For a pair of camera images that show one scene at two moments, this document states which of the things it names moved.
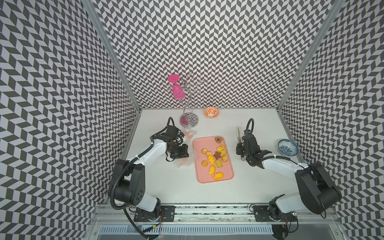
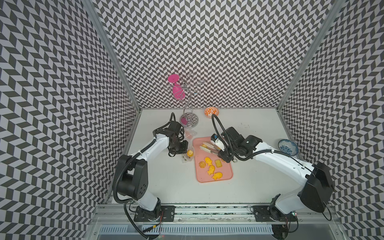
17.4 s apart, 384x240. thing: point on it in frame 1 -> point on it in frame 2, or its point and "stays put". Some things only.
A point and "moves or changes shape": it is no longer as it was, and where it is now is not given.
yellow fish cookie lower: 218,175 stays put
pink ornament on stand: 179,93 stays put
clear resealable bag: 186,161 moves or changes shape
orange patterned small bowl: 211,112 stays put
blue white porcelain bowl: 288,147 stays put
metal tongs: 240,140 moves or changes shape
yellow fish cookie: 212,170 stays put
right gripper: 238,149 -> 221,154
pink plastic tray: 212,160 stays put
